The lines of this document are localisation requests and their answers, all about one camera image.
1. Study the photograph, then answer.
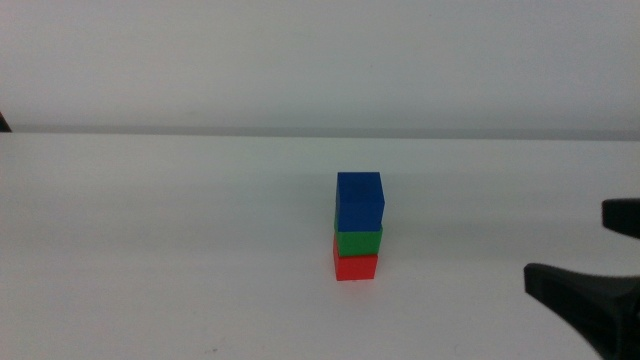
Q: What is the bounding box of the red cube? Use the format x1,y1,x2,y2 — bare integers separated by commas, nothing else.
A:
333,237,379,282

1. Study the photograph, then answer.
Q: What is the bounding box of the blue cube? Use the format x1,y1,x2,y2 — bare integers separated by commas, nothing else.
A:
335,171,386,233

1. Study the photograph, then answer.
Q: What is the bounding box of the green cube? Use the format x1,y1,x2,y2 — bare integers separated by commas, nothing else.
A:
333,214,384,258

